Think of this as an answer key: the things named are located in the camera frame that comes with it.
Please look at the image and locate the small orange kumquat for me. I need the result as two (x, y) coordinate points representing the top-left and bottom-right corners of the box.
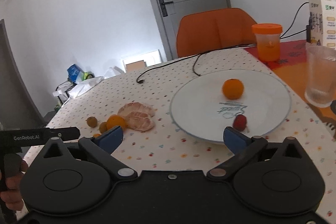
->
(99, 122), (108, 134)

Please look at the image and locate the red small fruit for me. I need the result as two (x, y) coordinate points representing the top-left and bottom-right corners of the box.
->
(232, 114), (247, 132)

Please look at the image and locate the orange mandarin medium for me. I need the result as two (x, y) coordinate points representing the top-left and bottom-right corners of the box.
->
(106, 115), (127, 130)

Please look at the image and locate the brown longan fruit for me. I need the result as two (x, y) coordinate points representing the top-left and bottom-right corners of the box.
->
(86, 117), (98, 128)

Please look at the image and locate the peeled pomelo segment back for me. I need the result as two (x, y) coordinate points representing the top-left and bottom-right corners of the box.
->
(117, 102), (155, 117)

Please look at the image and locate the large orange mandarin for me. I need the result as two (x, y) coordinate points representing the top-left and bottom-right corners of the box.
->
(222, 79), (244, 100)

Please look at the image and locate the person's left hand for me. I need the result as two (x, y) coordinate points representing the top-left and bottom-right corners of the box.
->
(1, 160), (29, 211)

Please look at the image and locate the white round plate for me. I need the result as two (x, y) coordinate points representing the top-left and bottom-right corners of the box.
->
(170, 69), (291, 144)

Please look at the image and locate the dotted white tablecloth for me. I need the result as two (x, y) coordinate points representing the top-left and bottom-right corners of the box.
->
(23, 47), (336, 222)

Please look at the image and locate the white plastic bag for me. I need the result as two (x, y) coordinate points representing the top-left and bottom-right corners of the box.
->
(68, 66), (125, 99)

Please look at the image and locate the black metal shelf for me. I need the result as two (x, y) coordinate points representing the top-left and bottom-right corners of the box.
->
(52, 80), (76, 108)

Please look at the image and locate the blue package bag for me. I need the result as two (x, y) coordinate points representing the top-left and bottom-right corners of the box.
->
(67, 64), (84, 84)

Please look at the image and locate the cardboard box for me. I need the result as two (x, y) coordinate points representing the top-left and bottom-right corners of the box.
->
(125, 60), (146, 72)

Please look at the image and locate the red orange placemat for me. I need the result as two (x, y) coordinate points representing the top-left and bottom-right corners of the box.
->
(256, 40), (335, 142)

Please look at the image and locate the white board panel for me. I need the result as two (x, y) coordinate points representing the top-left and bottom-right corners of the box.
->
(122, 50), (162, 69)

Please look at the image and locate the clear ribbed glass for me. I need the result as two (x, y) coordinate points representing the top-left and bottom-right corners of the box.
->
(305, 46), (335, 108)

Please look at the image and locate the orange lidded plastic cup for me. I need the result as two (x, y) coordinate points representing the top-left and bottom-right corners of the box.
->
(252, 23), (282, 62)

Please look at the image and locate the orange chair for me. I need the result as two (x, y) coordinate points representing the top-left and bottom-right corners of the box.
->
(176, 8), (256, 57)

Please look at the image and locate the white milk carton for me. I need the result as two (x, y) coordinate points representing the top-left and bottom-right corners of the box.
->
(309, 0), (336, 50)

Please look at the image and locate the black usb cable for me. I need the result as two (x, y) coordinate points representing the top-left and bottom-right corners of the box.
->
(136, 1), (310, 84)

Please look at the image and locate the black door handle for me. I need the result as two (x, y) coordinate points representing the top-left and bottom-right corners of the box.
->
(158, 0), (174, 17)

